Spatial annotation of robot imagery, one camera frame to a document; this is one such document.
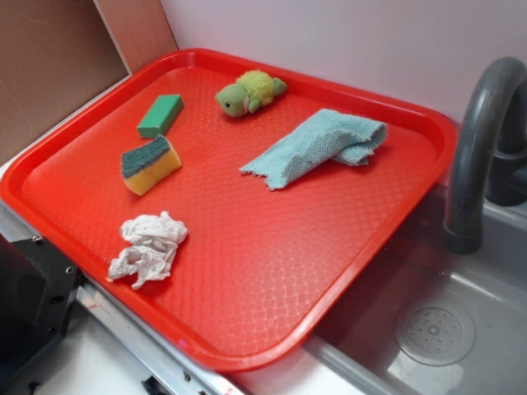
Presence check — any yellow green sponge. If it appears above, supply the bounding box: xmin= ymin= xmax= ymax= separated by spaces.
xmin=121 ymin=135 xmax=182 ymax=196

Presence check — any grey plastic sink basin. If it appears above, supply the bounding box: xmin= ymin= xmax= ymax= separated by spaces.
xmin=302 ymin=184 xmax=527 ymax=395

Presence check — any brown cardboard panel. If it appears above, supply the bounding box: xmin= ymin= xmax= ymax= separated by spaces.
xmin=1 ymin=1 xmax=178 ymax=162

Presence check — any grey toy faucet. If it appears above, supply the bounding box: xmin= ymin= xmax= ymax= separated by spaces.
xmin=444 ymin=57 xmax=526 ymax=254

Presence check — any green rectangular block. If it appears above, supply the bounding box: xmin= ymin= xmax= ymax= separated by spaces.
xmin=137 ymin=94 xmax=184 ymax=138

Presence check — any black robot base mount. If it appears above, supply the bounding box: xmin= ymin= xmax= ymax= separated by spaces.
xmin=1 ymin=237 xmax=80 ymax=387

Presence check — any green plush turtle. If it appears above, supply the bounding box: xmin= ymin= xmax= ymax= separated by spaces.
xmin=215 ymin=70 xmax=288 ymax=118

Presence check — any round sink drain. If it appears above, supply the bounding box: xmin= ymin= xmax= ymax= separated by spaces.
xmin=394 ymin=298 xmax=476 ymax=366

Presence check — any crumpled white paper towel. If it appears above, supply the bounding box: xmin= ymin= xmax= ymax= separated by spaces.
xmin=108 ymin=211 xmax=189 ymax=290

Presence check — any red plastic tray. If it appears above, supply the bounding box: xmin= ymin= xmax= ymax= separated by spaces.
xmin=1 ymin=49 xmax=457 ymax=372

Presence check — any light blue cloth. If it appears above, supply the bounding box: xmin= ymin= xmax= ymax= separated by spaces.
xmin=240 ymin=109 xmax=388 ymax=190

